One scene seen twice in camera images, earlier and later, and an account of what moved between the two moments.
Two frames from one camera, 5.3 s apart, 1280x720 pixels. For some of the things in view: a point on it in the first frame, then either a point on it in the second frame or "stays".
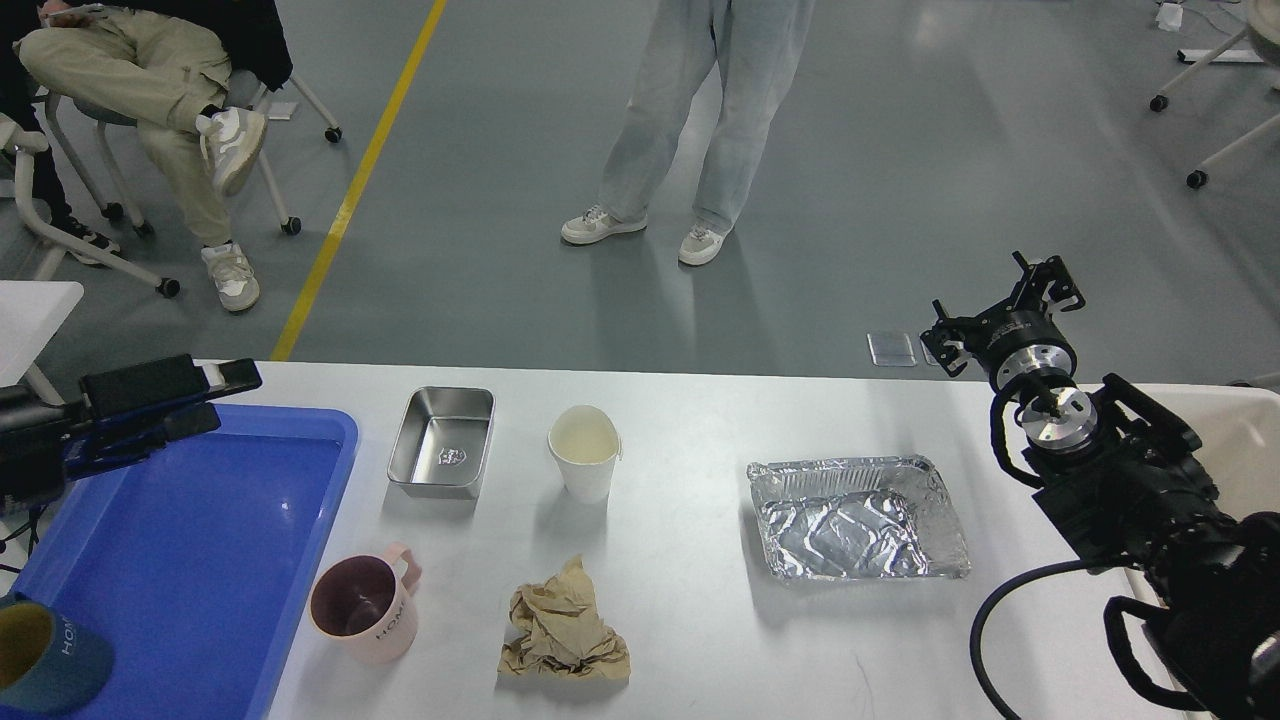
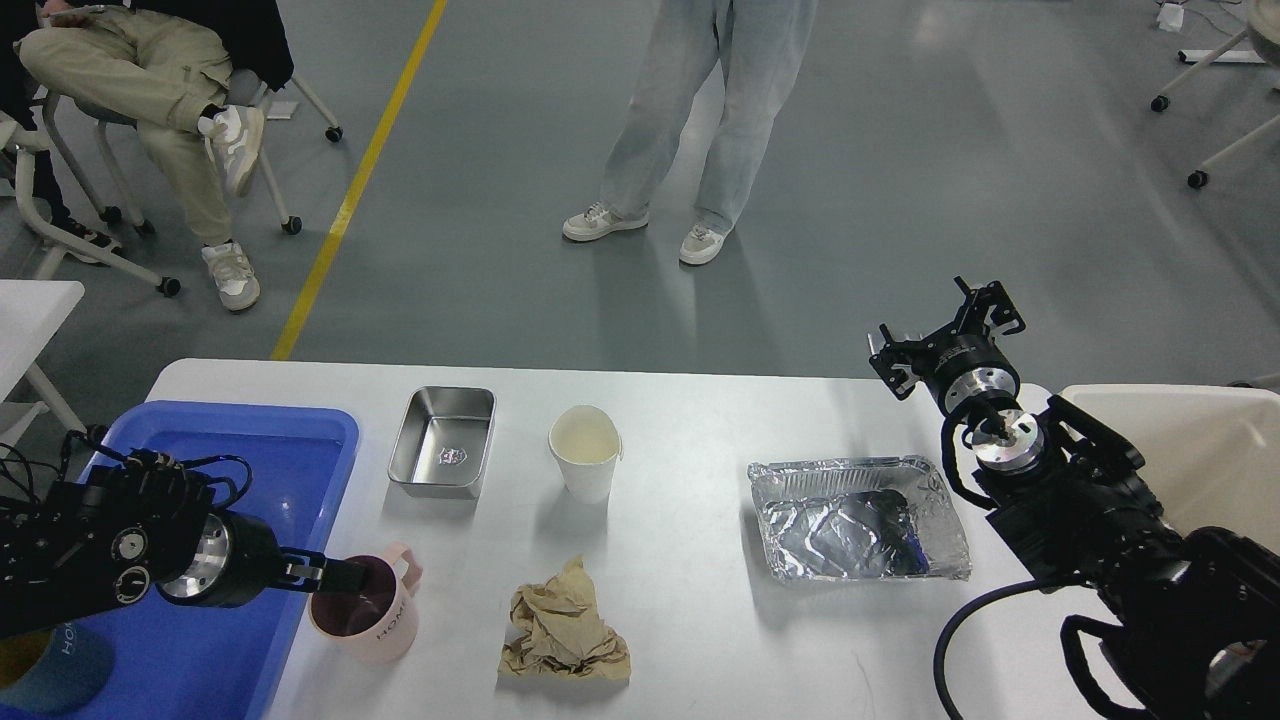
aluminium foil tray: x=857 y=518 stays
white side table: x=31 y=314 stays
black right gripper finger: x=1044 y=284 to x=990 y=311
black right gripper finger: x=945 y=338 to x=899 y=364
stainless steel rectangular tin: x=440 y=441 stays
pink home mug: x=364 y=603 stays
